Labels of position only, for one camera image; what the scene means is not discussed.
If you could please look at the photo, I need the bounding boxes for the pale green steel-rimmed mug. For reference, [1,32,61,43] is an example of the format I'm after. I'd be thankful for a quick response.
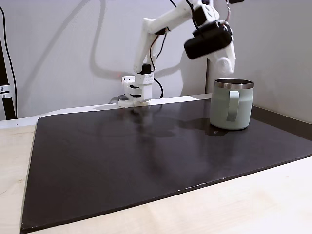
[209,78,254,131]

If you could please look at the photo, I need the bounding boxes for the grey table clamp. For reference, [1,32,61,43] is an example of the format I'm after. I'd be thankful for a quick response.
[110,95,129,105]

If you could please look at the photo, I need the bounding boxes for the black table mat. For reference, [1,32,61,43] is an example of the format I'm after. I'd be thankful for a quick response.
[20,98,312,232]

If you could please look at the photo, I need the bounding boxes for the black stand pole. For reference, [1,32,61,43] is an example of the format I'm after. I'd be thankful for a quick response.
[0,36,16,120]

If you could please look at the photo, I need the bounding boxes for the red twisted wires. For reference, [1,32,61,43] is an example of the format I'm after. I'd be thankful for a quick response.
[224,0,233,23]

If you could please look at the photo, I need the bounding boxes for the black oval camera box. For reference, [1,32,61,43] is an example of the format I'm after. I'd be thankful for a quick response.
[183,21,233,60]

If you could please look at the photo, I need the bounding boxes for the black camera cable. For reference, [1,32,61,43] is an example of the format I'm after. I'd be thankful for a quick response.
[169,0,205,38]

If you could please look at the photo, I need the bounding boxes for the black arm base cable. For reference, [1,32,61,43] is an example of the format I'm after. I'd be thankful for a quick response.
[153,77,164,99]

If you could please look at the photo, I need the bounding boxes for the thin black wall cable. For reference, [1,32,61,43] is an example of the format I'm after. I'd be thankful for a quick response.
[0,4,18,119]

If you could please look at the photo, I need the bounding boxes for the white pole bracket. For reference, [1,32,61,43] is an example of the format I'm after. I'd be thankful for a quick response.
[0,84,12,98]

